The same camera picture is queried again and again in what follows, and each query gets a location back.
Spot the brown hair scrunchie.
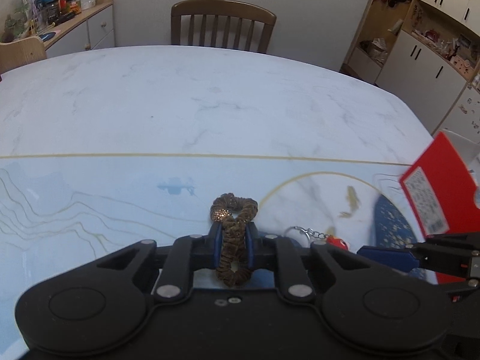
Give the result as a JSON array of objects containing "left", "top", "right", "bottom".
[{"left": 210, "top": 193, "right": 258, "bottom": 288}]

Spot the red figure keychain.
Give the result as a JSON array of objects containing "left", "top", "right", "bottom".
[{"left": 283, "top": 226, "right": 349, "bottom": 250}]

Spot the red cardboard shoe box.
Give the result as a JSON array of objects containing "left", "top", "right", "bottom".
[{"left": 398, "top": 131, "right": 480, "bottom": 285}]

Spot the brown wooden chair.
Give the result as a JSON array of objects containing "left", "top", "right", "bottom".
[{"left": 170, "top": 0, "right": 277, "bottom": 54}]

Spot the white wooden sideboard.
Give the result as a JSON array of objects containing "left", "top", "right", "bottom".
[{"left": 44, "top": 0, "right": 116, "bottom": 58}]

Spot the light wooden child chair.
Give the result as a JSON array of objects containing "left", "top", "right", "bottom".
[{"left": 0, "top": 37, "right": 47, "bottom": 74}]

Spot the white wall cabinet unit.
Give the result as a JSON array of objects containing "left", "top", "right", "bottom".
[{"left": 342, "top": 0, "right": 479, "bottom": 141}]

